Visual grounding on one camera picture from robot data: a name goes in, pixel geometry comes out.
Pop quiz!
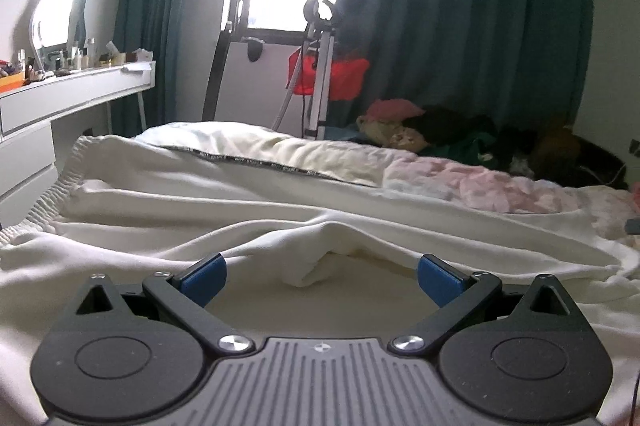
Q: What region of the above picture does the white dressing table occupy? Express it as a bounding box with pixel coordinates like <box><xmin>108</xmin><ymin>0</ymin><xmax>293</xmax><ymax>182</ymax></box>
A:
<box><xmin>0</xmin><ymin>60</ymin><xmax>157</xmax><ymax>227</ymax></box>

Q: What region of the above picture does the pink cloth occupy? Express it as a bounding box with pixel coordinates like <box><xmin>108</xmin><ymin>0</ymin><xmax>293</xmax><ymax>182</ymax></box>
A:
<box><xmin>366</xmin><ymin>98</ymin><xmax>426</xmax><ymax>123</ymax></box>

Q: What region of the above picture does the black cloth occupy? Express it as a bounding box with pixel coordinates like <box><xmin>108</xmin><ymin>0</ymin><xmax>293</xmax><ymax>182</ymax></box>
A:
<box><xmin>500</xmin><ymin>125</ymin><xmax>630</xmax><ymax>191</ymax></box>

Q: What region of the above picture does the silver tripod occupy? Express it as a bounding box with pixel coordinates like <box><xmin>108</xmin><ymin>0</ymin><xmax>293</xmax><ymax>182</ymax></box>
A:
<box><xmin>272</xmin><ymin>0</ymin><xmax>342</xmax><ymax>142</ymax></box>

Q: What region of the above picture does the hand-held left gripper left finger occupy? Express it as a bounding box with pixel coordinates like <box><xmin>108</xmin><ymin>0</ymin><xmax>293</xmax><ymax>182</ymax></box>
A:
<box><xmin>75</xmin><ymin>253</ymin><xmax>254</xmax><ymax>355</ymax></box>

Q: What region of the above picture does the dark clothes pile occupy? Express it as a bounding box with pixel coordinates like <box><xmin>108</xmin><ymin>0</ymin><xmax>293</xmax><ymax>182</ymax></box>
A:
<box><xmin>404</xmin><ymin>105</ymin><xmax>501</xmax><ymax>144</ymax></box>

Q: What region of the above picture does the red bag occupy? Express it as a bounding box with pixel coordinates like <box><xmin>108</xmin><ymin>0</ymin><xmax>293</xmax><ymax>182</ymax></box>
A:
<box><xmin>288</xmin><ymin>47</ymin><xmax>371</xmax><ymax>102</ymax></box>

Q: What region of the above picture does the cream pillow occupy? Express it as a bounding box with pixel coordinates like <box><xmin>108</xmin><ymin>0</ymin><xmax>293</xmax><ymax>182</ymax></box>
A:
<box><xmin>132</xmin><ymin>121</ymin><xmax>401</xmax><ymax>188</ymax></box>

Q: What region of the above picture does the row of cosmetic bottles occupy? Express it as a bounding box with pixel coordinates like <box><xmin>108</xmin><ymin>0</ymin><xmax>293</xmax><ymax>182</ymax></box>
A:
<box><xmin>0</xmin><ymin>37</ymin><xmax>154</xmax><ymax>83</ymax></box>

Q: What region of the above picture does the white leaning panel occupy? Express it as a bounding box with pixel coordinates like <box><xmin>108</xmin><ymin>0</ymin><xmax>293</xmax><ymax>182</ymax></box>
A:
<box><xmin>214</xmin><ymin>35</ymin><xmax>302</xmax><ymax>133</ymax></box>

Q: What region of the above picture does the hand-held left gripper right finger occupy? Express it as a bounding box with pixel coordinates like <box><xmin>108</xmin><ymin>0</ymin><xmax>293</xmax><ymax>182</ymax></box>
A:
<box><xmin>390</xmin><ymin>254</ymin><xmax>576</xmax><ymax>354</ymax></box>

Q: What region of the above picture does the beige floral cloth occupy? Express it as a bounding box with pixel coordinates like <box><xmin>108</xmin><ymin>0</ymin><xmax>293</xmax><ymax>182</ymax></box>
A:
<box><xmin>356</xmin><ymin>115</ymin><xmax>427</xmax><ymax>153</ymax></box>

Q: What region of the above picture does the pink floral bed sheet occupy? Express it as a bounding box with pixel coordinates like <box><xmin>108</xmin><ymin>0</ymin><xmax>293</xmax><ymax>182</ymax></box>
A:
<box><xmin>384</xmin><ymin>155</ymin><xmax>640</xmax><ymax>253</ymax></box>

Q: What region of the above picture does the oval vanity mirror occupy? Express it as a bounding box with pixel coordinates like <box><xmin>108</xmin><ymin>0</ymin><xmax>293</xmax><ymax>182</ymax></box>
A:
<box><xmin>29</xmin><ymin>0</ymin><xmax>89</xmax><ymax>70</ymax></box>

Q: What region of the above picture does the brown plush toy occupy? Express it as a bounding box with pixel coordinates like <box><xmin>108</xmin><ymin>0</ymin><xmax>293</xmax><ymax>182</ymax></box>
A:
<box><xmin>529</xmin><ymin>118</ymin><xmax>582</xmax><ymax>179</ymax></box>

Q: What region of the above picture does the small black device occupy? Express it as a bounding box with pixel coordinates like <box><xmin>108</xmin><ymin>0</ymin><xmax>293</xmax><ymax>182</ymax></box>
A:
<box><xmin>244</xmin><ymin>36</ymin><xmax>265</xmax><ymax>62</ymax></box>

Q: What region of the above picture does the dark green curtain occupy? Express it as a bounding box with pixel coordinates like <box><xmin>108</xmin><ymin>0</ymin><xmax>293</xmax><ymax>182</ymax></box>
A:
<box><xmin>320</xmin><ymin>0</ymin><xmax>597</xmax><ymax>167</ymax></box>
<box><xmin>111</xmin><ymin>0</ymin><xmax>252</xmax><ymax>140</ymax></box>

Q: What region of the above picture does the green cloth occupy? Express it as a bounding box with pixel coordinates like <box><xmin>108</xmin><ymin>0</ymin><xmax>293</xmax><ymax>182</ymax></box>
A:
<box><xmin>424</xmin><ymin>132</ymin><xmax>512</xmax><ymax>165</ymax></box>

